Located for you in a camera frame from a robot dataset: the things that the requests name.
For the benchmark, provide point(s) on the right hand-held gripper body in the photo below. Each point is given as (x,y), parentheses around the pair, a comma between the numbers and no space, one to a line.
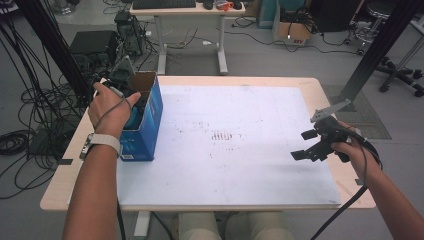
(330,130)

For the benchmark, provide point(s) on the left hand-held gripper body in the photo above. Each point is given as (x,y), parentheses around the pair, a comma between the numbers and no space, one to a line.
(121,75)

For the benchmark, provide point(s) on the blue cardboard box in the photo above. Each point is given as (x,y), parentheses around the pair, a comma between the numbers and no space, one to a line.
(146,123)

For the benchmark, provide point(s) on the person's right hand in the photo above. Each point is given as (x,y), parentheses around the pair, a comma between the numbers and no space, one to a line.
(356,156)

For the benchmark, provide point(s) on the person's left hand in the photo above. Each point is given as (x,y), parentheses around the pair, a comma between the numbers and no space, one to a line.
(110,111)

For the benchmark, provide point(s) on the grey floor mat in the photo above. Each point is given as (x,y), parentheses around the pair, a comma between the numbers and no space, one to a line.
(370,123)

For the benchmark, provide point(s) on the black equipment case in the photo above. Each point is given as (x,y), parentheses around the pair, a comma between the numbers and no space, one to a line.
(95,43)

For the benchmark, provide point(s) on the black computer tower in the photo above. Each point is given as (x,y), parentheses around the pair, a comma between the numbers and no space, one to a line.
(130,33)

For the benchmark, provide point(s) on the black tape piece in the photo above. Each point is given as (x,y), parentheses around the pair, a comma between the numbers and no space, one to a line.
(359,182)
(65,162)

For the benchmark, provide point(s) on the white table mat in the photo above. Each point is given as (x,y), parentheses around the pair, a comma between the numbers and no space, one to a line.
(226,160)

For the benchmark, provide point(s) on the black keyboard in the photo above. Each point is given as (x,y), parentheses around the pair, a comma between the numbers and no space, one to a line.
(163,3)

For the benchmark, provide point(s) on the person's right leg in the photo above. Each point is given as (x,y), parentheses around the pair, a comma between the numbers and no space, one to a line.
(260,228)

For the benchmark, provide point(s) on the person's leg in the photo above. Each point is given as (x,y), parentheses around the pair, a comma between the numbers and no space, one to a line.
(200,228)
(260,228)

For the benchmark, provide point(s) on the black office chair base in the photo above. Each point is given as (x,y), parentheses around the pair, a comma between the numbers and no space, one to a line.
(400,75)

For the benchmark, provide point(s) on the white desk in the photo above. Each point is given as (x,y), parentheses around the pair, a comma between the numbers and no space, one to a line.
(186,10)

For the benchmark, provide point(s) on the brown cardboard box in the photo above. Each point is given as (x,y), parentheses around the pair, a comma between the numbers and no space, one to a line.
(295,31)

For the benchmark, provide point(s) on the black computer mouse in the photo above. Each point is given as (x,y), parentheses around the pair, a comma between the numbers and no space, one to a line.
(208,4)

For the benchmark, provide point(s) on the chrome round stool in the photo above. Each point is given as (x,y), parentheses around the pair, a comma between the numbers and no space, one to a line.
(376,20)

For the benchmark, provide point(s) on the orange small object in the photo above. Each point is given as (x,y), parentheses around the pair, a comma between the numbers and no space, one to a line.
(225,5)

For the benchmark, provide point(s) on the person's left leg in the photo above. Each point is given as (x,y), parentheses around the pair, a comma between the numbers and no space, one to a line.
(200,228)

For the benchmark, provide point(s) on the teal carton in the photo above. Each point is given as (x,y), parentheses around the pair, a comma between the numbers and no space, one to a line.
(266,13)

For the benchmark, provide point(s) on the white table leg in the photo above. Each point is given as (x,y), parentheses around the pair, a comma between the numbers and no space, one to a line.
(142,225)

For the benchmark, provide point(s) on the black metal stand post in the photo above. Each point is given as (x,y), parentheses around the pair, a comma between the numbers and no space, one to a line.
(380,46)
(53,43)

